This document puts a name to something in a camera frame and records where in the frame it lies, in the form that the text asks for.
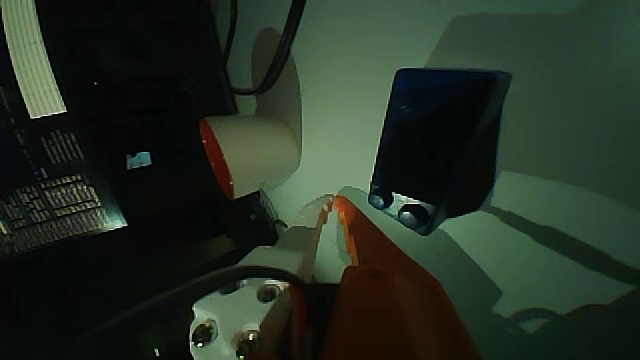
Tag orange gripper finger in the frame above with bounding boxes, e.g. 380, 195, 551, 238
319, 194, 484, 360

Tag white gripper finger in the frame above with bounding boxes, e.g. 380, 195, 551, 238
189, 194, 335, 360

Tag white cup with red inside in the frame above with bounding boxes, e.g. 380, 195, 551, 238
198, 113, 304, 201

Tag dark computer screen with text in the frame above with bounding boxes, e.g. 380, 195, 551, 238
0, 0, 237, 262

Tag thick black cable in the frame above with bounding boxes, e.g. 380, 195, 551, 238
222, 0, 309, 97

